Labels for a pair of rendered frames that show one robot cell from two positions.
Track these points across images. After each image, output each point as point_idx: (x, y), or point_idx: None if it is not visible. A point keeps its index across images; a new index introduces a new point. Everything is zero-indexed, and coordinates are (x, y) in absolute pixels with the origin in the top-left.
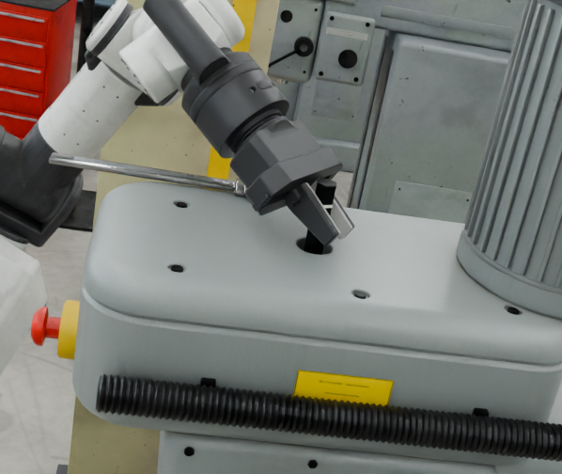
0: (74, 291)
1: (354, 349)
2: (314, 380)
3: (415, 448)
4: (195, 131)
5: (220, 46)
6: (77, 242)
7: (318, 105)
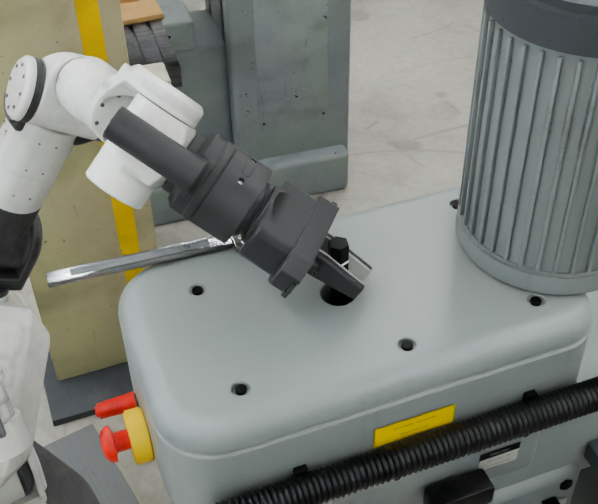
0: None
1: (418, 397)
2: (389, 430)
3: None
4: (57, 16)
5: (189, 140)
6: None
7: None
